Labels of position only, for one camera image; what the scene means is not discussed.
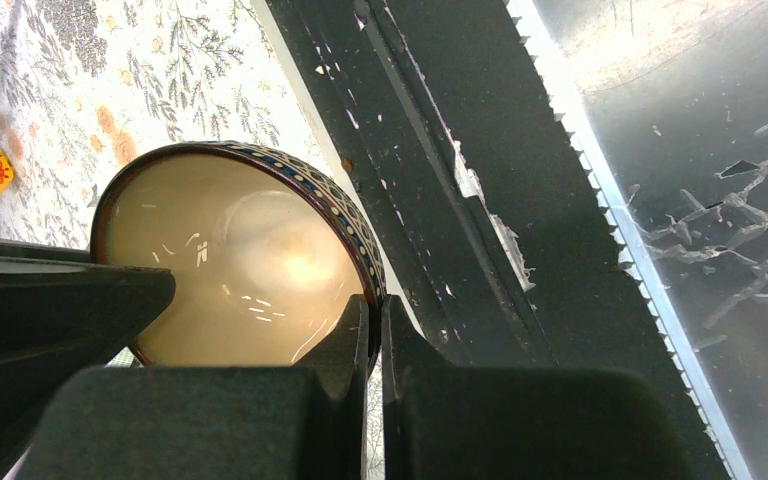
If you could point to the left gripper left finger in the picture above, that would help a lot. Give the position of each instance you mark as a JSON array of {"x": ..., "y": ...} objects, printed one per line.
[{"x": 61, "y": 312}]

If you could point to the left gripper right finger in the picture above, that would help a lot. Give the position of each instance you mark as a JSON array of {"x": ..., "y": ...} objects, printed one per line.
[{"x": 448, "y": 421}]

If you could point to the black patterned bowl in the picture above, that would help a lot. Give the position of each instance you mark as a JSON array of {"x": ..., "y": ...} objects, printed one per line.
[{"x": 265, "y": 249}]

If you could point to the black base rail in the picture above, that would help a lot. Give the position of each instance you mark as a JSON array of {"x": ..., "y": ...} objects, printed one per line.
[{"x": 499, "y": 234}]

